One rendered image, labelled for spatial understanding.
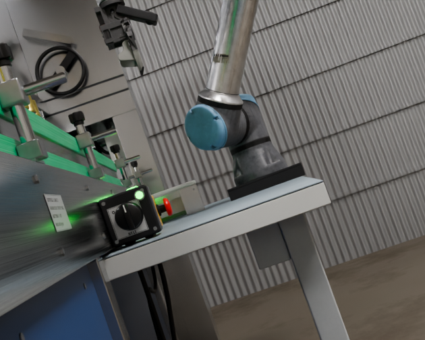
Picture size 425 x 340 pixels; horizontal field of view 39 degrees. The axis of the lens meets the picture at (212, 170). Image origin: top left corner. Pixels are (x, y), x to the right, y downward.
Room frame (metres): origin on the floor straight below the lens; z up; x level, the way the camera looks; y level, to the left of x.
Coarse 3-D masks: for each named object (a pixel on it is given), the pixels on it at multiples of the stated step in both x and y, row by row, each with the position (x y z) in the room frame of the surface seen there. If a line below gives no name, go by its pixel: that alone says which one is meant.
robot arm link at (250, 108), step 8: (240, 96) 1.58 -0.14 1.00; (248, 96) 1.59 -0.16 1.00; (248, 104) 1.58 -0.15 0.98; (256, 104) 1.61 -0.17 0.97; (248, 112) 1.56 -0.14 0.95; (256, 112) 1.60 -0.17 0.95; (248, 120) 1.55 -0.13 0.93; (256, 120) 1.58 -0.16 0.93; (248, 128) 1.55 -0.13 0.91; (256, 128) 1.58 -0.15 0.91; (264, 128) 1.60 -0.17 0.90; (248, 136) 1.57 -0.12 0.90; (256, 136) 1.58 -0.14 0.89; (264, 136) 1.59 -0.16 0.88; (240, 144) 1.58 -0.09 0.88
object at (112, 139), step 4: (108, 136) 2.62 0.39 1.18; (112, 136) 2.62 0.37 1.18; (116, 136) 2.62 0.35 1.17; (108, 140) 2.62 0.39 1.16; (112, 140) 2.62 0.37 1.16; (116, 140) 2.62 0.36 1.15; (108, 144) 2.62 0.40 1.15; (112, 144) 2.62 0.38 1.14; (120, 144) 2.62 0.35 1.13; (108, 148) 2.62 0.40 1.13; (120, 148) 2.62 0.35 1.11; (112, 152) 2.62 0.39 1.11; (120, 152) 2.62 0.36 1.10; (112, 156) 2.62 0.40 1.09; (124, 156) 2.62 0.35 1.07; (112, 160) 2.62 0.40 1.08
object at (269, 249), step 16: (272, 224) 0.88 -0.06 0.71; (288, 224) 0.87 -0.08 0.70; (304, 224) 0.87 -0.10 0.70; (256, 240) 0.88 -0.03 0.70; (272, 240) 0.88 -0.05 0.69; (288, 240) 0.88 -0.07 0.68; (304, 240) 0.87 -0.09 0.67; (256, 256) 0.89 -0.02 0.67; (272, 256) 0.88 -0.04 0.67; (288, 256) 0.88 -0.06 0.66; (304, 256) 0.87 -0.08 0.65; (304, 272) 0.87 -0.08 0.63; (320, 272) 0.87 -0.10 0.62; (304, 288) 0.88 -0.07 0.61; (320, 288) 0.87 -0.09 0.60; (320, 304) 0.87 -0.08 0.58; (336, 304) 0.87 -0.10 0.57; (320, 320) 0.87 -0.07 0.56; (336, 320) 0.87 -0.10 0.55; (320, 336) 0.88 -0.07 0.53; (336, 336) 0.87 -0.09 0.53
